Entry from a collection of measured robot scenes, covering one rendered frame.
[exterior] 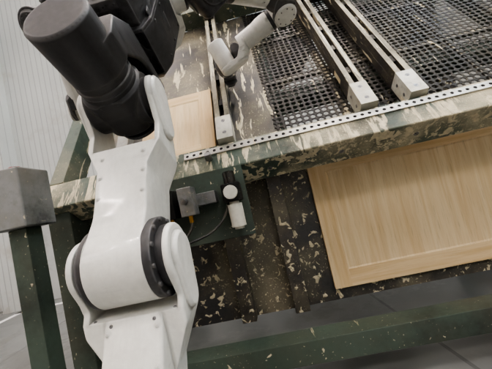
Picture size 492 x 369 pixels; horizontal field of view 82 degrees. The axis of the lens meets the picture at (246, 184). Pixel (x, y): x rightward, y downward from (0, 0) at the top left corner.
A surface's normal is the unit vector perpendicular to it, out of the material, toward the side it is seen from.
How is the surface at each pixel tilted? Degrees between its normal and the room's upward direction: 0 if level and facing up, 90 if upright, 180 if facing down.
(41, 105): 90
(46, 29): 67
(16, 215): 90
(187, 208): 90
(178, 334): 94
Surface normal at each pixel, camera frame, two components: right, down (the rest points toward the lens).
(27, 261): -0.08, -0.04
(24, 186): 0.97, -0.22
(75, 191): -0.19, -0.58
